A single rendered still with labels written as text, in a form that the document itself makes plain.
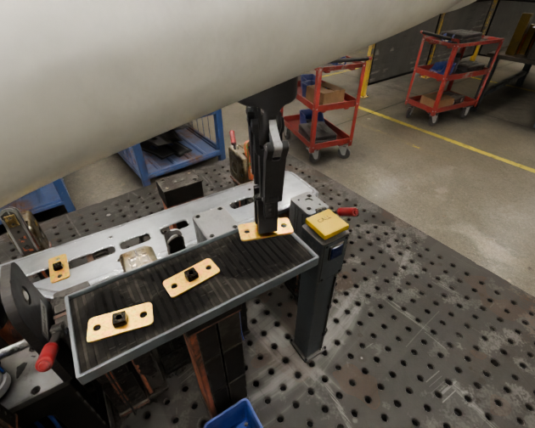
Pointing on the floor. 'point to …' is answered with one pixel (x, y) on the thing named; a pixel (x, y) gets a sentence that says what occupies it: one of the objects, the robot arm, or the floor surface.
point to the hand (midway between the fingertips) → (265, 208)
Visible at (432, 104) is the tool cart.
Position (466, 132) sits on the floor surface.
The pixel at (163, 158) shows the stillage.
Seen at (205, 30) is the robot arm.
